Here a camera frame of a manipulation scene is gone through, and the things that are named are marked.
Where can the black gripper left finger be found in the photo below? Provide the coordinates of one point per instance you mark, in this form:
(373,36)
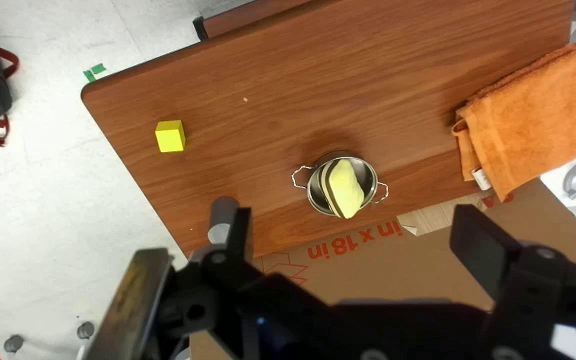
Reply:
(228,230)

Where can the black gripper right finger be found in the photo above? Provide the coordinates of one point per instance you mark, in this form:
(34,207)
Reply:
(482,247)

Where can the yellow sponge object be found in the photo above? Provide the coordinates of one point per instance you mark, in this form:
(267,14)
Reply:
(344,189)

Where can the small steel pot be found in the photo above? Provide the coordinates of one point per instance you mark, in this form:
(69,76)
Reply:
(313,181)

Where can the brown cardboard box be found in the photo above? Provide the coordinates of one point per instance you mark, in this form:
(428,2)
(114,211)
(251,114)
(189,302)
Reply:
(410,259)

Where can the yellow cube block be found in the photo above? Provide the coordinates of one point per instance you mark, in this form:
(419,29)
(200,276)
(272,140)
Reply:
(170,136)

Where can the orange folded towel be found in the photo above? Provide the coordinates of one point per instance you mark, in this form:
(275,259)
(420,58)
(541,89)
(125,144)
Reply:
(521,126)

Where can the wooden table top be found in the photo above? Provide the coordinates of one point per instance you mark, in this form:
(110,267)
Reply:
(377,79)

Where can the green tape marker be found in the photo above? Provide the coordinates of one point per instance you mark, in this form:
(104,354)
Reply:
(95,72)

